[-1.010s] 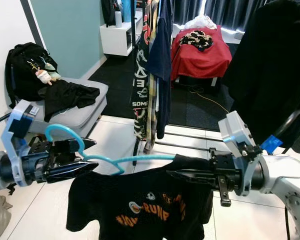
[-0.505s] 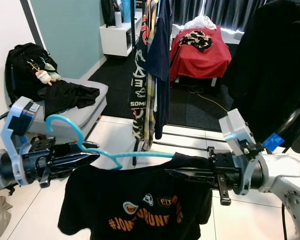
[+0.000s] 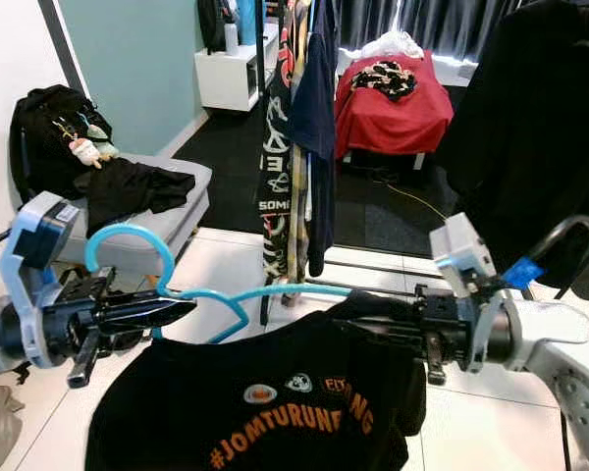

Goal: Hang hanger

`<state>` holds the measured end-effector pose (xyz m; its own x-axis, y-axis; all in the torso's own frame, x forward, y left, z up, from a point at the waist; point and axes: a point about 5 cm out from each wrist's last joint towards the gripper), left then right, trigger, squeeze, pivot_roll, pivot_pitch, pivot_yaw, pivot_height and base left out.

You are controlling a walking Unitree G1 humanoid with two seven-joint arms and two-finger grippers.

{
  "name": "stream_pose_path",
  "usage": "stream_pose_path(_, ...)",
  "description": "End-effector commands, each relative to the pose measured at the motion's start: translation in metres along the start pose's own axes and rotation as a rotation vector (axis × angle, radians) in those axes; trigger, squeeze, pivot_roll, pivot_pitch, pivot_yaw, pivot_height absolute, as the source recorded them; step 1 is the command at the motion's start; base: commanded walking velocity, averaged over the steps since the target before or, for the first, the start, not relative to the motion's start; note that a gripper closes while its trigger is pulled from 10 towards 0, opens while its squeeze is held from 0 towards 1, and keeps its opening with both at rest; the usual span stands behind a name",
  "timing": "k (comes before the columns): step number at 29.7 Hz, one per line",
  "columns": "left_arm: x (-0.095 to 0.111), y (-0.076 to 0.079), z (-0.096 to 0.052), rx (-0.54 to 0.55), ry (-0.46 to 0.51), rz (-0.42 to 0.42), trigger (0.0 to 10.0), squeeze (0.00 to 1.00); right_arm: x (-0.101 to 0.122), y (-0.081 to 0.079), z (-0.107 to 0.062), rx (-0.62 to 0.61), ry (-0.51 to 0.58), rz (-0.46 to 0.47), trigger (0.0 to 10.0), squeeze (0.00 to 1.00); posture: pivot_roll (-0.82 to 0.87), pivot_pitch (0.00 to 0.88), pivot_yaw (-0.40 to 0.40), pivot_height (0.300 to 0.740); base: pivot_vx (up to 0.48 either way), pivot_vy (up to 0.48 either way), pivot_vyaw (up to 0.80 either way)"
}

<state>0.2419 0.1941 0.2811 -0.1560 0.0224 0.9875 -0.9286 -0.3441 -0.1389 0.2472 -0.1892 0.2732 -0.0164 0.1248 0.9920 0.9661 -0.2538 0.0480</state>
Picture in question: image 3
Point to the black hanging garment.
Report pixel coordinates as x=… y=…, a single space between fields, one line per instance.
x=530 y=118

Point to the dark grey curtain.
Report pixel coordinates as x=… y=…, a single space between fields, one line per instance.
x=432 y=25

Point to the black backpack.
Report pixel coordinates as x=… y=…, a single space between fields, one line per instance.
x=44 y=137

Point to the blue tape tag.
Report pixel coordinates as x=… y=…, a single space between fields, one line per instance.
x=523 y=273

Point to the leopard print cloth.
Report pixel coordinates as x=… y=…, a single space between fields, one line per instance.
x=383 y=80

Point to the black bag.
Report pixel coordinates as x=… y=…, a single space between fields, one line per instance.
x=213 y=22

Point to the black cloth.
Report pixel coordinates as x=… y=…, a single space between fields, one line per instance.
x=137 y=186

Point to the light blue plastic hanger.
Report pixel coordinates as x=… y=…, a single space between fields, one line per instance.
x=128 y=229

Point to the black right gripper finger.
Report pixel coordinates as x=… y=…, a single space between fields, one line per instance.
x=393 y=343
x=388 y=323

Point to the colourful striped garment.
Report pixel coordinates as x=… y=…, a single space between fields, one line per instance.
x=296 y=49

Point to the crumpled white cloth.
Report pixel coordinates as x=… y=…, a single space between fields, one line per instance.
x=393 y=44

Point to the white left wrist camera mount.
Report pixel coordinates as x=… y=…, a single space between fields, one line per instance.
x=29 y=265

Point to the grey padded bench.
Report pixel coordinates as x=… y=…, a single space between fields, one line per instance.
x=157 y=240

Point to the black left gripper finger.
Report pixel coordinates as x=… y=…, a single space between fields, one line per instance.
x=152 y=302
x=142 y=324

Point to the black printed garment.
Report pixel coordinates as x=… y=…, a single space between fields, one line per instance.
x=273 y=167

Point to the white shelf unit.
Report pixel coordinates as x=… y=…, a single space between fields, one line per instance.
x=226 y=83

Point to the black t-shirt orange print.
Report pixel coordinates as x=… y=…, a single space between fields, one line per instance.
x=236 y=363

